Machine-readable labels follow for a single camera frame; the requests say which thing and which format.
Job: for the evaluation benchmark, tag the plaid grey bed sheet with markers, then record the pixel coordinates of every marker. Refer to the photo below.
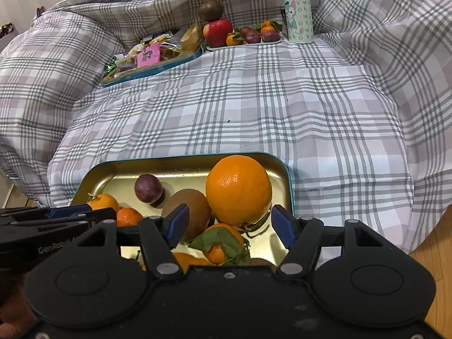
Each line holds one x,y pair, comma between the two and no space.
362,116

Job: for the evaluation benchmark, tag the small mandarin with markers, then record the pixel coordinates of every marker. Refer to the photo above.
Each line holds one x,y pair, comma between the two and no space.
102,201
128,217

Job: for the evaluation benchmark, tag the red apple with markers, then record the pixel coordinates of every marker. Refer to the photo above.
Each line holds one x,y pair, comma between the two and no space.
216,32

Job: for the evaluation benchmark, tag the dark kiwi atop apple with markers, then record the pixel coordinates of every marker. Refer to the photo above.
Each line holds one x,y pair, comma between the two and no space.
211,10

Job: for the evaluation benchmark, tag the gold tray with teal rim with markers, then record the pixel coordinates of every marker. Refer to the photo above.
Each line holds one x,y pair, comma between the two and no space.
182,172

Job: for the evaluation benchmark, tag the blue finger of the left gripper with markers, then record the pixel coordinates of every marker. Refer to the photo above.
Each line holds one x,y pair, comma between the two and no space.
44,212
70,218

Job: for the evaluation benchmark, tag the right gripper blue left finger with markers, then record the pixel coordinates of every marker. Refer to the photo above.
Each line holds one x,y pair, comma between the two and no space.
156,237

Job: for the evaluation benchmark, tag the purple plum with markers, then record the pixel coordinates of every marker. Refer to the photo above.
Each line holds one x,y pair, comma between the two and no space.
149,189

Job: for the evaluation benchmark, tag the mandarin on plate left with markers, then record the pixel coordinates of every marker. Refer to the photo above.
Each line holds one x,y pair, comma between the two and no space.
234,39

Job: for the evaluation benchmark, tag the green candy wrapper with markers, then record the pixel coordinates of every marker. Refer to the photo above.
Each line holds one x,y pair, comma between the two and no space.
110,66

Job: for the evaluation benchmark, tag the round orange with stem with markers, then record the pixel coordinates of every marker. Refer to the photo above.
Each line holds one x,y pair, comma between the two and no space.
238,190

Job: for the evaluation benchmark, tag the cartoon cat water bottle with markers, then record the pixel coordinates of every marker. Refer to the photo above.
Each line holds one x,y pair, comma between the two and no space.
299,21

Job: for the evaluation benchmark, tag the gold paper snack bag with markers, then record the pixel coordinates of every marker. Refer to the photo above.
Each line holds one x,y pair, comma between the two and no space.
191,39

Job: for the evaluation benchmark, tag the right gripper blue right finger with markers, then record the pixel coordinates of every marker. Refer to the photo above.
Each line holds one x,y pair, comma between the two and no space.
304,238

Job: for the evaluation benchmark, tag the mandarin on plate middle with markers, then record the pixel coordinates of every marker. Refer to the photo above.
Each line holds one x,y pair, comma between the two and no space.
268,28

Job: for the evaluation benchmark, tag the pink snack packet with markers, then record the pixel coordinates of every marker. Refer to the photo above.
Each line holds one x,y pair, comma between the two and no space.
150,55

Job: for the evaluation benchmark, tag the plum on plate middle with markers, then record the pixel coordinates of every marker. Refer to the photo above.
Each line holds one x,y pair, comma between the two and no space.
252,37

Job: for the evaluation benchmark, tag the large orange with leaves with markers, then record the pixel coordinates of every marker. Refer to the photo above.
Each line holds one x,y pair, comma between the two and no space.
220,244

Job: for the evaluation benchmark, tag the blue gold snack tin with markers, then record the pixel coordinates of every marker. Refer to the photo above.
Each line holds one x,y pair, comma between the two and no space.
171,56

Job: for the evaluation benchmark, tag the plum on plate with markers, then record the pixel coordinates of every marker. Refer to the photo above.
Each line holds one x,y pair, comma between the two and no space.
270,36
252,37
245,30

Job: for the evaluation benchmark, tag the plum on plate right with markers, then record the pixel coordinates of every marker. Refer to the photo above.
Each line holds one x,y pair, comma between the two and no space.
270,36

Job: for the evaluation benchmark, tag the plum on plate rear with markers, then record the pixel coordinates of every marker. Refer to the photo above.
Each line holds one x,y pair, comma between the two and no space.
245,30

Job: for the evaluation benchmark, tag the white fruit plate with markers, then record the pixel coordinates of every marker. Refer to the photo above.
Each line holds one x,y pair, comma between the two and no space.
257,28

